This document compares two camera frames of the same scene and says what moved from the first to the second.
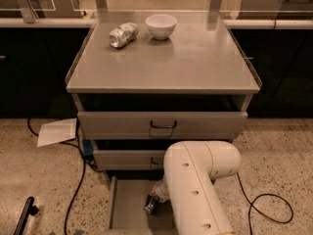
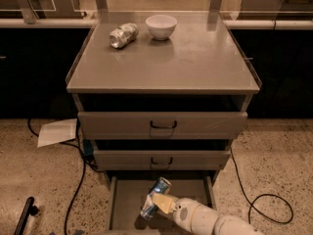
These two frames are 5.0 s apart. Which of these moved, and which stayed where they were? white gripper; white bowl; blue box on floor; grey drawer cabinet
Moved: white gripper
Stayed: grey drawer cabinet; white bowl; blue box on floor
